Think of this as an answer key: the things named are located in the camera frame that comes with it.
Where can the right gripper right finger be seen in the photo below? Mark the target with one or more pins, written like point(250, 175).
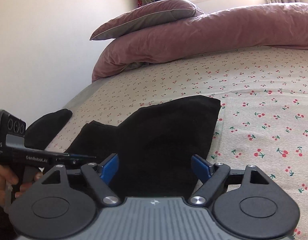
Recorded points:
point(213, 178)

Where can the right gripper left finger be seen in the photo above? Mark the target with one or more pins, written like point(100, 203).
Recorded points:
point(99, 176)

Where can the black pants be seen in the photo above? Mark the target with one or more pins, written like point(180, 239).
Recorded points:
point(154, 145)

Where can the person's left hand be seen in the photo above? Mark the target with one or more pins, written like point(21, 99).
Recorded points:
point(8, 177)

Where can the black folded garment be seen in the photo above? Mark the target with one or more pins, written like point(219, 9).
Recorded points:
point(40, 133)

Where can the pink duvet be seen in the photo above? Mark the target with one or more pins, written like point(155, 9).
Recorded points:
point(276, 24)

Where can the pink grey pillow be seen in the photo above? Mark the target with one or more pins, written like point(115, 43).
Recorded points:
point(149, 15)

